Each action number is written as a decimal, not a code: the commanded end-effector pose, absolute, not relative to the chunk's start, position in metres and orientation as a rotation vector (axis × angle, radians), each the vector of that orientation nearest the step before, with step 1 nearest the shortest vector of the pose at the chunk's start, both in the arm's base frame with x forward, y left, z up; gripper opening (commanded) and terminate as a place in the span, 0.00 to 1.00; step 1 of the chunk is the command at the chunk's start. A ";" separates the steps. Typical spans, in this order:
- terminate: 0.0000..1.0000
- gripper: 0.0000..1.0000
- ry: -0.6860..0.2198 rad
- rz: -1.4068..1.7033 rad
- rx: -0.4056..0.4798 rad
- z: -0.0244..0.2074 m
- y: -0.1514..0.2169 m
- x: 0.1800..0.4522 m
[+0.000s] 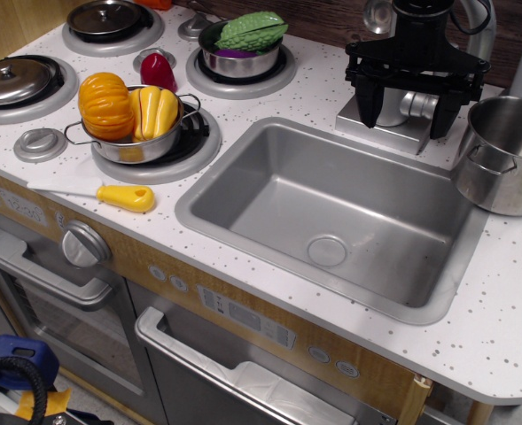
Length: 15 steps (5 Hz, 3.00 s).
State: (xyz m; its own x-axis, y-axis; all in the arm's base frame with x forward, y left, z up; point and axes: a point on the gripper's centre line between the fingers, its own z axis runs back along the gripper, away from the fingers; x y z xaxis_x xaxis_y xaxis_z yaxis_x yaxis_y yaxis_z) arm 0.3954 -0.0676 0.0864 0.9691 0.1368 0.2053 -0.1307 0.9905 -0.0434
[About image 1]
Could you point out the red toy pepper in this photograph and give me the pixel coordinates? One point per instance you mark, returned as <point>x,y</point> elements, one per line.
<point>155,70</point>

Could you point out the grey stove knob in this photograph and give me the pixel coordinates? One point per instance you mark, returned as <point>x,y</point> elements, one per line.
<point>191,29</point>
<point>39,145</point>
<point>141,56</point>

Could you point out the toy knife yellow handle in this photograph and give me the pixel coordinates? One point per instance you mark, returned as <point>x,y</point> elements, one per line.
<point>134,198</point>

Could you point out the yellow toy bell pepper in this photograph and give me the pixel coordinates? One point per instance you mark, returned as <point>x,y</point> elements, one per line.
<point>155,110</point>

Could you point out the silver toy faucet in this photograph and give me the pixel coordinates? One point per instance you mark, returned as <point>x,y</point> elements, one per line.
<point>406,116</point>

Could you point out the steel pot lid back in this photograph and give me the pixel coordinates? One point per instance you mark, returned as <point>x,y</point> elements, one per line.
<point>104,18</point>

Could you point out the small steel pot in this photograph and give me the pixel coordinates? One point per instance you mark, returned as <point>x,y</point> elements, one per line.
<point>234,64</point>

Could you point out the grey stove knob back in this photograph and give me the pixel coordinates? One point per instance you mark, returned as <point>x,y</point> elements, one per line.
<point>191,29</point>

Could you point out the steel pot lid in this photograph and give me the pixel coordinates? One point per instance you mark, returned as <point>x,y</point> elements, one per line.
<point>104,18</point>
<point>22,79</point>

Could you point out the steel pot lid left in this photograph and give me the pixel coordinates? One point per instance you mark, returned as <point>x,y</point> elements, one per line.
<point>22,79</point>

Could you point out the toy oven door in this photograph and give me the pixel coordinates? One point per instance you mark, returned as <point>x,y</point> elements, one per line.
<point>85,315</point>

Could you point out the grey toy sink basin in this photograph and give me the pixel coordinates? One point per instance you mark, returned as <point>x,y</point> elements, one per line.
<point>382,230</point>

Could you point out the silver oven dial knob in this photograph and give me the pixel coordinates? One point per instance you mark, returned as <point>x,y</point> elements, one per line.
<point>82,246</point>

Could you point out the grey stove knob left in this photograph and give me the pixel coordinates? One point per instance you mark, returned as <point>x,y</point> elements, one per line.
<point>39,145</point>

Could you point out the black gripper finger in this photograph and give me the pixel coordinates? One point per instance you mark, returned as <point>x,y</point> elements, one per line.
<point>369,94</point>
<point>450,101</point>

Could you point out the toy dishwasher door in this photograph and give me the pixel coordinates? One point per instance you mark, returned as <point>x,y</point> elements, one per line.
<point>207,375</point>

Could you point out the large steel pot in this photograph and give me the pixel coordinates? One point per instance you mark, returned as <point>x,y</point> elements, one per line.
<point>488,165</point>

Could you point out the purple toy eggplant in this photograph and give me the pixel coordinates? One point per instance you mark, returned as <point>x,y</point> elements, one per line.
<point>230,53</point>

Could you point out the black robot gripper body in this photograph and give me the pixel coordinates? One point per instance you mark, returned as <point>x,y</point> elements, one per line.
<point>417,49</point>

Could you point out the orange toy pumpkin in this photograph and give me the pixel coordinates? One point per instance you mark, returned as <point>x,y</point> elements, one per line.
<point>105,107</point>

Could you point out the grey stove knob middle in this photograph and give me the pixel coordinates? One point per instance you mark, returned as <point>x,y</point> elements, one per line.
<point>141,56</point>

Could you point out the green toy bitter gourd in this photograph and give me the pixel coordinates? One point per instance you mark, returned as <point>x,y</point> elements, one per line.
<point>252,32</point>

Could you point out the steel bowl with handles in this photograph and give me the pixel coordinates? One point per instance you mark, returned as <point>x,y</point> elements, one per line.
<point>127,151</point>

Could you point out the orange object at top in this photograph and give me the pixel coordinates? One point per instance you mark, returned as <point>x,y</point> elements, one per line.
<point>160,5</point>

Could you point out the blue clamp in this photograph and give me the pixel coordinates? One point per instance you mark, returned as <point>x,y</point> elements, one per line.
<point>26,364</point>

